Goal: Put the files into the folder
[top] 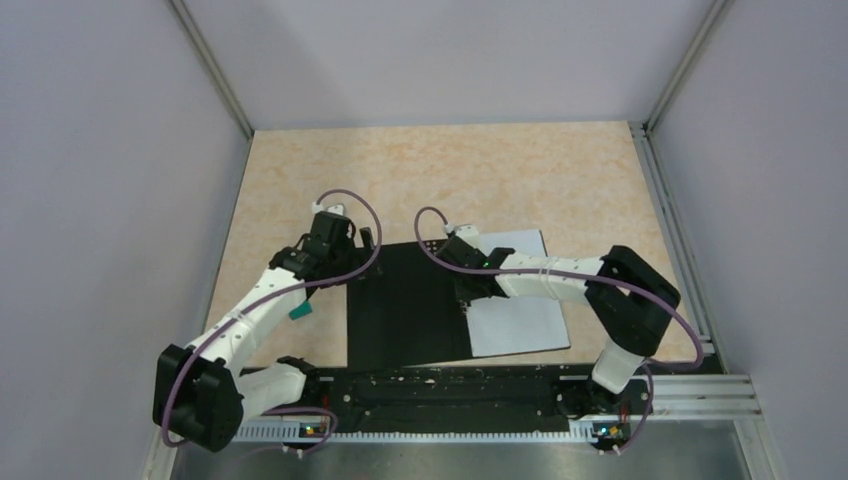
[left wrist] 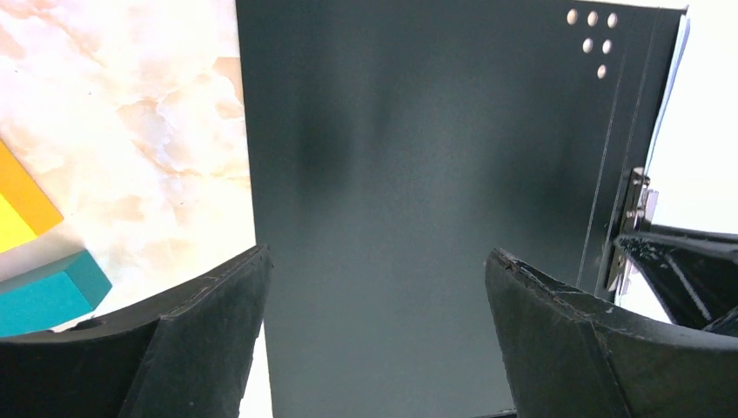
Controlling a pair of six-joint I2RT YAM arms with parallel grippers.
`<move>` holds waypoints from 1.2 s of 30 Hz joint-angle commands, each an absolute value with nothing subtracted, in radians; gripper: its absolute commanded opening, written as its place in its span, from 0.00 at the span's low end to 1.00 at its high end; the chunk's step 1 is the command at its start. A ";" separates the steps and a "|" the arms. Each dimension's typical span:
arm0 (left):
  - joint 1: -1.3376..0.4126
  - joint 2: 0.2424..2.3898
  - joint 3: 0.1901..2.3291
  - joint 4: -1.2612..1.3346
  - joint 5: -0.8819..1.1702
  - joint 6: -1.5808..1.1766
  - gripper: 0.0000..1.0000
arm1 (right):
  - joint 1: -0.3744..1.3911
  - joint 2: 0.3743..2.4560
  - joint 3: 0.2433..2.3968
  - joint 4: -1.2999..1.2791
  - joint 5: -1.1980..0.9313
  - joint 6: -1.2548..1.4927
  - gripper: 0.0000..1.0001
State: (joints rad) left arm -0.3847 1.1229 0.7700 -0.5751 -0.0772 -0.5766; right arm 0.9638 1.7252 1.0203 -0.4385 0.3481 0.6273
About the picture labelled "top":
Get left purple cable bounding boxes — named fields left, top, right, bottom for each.
left=160, top=189, right=384, bottom=449

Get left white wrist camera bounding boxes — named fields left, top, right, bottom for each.
left=311, top=203, right=347, bottom=217

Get grey black file folder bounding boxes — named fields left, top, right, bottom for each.
left=345, top=239, right=572, bottom=371

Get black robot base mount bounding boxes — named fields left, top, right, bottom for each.
left=275, top=364, right=650, bottom=439

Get white paper stack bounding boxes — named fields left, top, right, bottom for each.
left=463, top=229, right=572, bottom=359

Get green block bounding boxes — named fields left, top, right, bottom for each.
left=288, top=301, right=313, bottom=321

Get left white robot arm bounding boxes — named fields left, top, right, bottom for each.
left=152, top=208, right=382, bottom=452

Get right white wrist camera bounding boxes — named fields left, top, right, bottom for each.
left=443, top=223, right=480, bottom=248

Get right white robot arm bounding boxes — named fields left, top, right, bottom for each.
left=435, top=234, right=681, bottom=412

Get white slotted cable duct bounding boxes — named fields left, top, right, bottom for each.
left=231, top=419, right=598, bottom=444

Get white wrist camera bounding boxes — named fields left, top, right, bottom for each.
left=311, top=203, right=347, bottom=217
left=443, top=223, right=480, bottom=248

